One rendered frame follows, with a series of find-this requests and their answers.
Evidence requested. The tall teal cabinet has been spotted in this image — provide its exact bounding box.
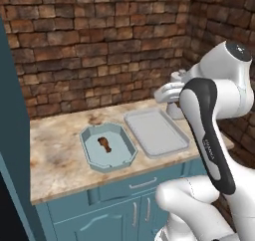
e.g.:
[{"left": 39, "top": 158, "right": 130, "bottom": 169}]
[{"left": 0, "top": 15, "right": 48, "bottom": 241}]

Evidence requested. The grey rectangular tray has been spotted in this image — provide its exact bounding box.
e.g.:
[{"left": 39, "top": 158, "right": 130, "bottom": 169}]
[{"left": 123, "top": 107, "right": 191, "bottom": 160}]

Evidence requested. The wide teal cupboard door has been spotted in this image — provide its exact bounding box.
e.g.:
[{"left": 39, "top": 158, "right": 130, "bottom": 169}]
[{"left": 48, "top": 195, "right": 141, "bottom": 241}]

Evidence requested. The small teal drawer front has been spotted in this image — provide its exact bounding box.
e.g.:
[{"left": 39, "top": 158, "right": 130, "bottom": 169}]
[{"left": 184, "top": 157, "right": 209, "bottom": 179}]

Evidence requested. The silver drawer handle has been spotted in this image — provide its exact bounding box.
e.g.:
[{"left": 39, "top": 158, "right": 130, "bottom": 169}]
[{"left": 127, "top": 176, "right": 158, "bottom": 190}]

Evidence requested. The silver cupboard door handle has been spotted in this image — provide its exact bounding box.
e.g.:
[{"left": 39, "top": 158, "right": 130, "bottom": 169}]
[
  {"left": 131, "top": 201, "right": 138, "bottom": 229},
  {"left": 144, "top": 196, "right": 151, "bottom": 223}
]

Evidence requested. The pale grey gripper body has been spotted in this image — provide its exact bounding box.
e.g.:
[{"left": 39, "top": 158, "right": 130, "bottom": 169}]
[{"left": 153, "top": 82, "right": 186, "bottom": 105}]

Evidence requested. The blue-grey octagonal tupperware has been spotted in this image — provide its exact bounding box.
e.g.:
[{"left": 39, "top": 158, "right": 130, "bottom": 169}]
[{"left": 79, "top": 120, "right": 139, "bottom": 174}]

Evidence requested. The brown chicken drumstick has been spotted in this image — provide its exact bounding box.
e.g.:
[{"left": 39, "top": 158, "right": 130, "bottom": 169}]
[{"left": 97, "top": 136, "right": 114, "bottom": 154}]

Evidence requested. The narrow teal cupboard door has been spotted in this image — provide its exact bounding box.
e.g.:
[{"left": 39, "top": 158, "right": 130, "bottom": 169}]
[{"left": 138, "top": 190, "right": 171, "bottom": 241}]

